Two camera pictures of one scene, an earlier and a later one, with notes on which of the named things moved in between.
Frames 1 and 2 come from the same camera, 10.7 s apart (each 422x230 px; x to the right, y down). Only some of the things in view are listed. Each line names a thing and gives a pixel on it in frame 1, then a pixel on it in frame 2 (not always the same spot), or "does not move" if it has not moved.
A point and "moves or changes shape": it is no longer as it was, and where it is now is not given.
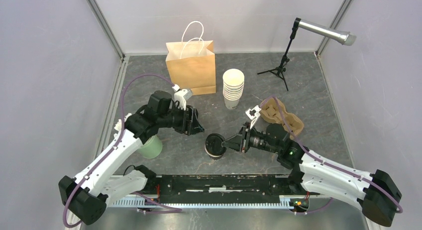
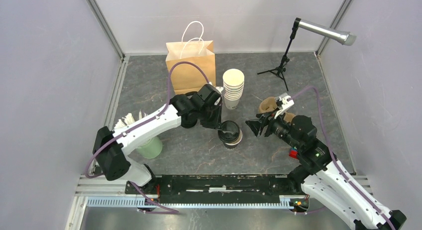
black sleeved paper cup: x=216 y=157 moves or changes shape
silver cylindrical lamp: x=345 y=38 does not move
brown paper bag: x=191 y=65 does not move
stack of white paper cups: x=233 y=81 does not move
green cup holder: x=152 y=148 does not move
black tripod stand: x=279 y=69 does not move
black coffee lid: x=213 y=146 to x=230 y=131
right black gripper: x=238 y=142 to x=255 y=125
